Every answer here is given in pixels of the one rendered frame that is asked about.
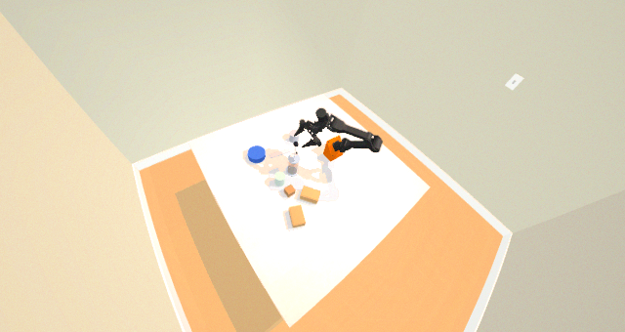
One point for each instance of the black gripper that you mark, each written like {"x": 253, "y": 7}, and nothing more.
{"x": 315, "y": 141}

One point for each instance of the grey cylinder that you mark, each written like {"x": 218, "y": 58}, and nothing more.
{"x": 293, "y": 139}

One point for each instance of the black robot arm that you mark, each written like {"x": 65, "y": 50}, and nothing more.
{"x": 337, "y": 125}

